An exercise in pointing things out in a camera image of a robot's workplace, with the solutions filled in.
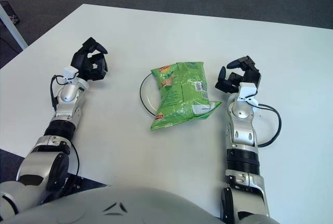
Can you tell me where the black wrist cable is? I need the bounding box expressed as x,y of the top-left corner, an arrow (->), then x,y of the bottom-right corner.
50,74 -> 71,111
251,103 -> 283,148

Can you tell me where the thin black floor cable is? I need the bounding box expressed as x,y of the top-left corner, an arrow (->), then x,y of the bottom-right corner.
0,35 -> 16,53

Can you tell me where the black mesh wastebasket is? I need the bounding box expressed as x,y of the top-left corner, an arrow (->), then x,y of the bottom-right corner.
0,1 -> 21,26

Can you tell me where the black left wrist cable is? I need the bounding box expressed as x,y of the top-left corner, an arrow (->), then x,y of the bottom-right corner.
50,74 -> 71,111

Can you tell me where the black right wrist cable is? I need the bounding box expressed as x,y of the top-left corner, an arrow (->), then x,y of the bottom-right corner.
251,103 -> 283,148

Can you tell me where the white side table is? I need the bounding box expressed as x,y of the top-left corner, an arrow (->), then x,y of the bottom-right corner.
0,2 -> 29,51

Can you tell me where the grey robot torso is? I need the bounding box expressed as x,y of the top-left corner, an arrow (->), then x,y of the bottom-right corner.
0,174 -> 281,224

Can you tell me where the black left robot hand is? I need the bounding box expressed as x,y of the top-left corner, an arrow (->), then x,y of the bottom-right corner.
70,36 -> 109,82

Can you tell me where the green snack bag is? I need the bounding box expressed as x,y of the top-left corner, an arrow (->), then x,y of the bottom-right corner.
149,61 -> 223,132

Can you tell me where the white plate with black rim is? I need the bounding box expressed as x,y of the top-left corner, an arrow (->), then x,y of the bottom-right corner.
139,72 -> 161,117

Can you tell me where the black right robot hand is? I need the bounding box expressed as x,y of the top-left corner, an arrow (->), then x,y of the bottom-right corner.
214,55 -> 262,95

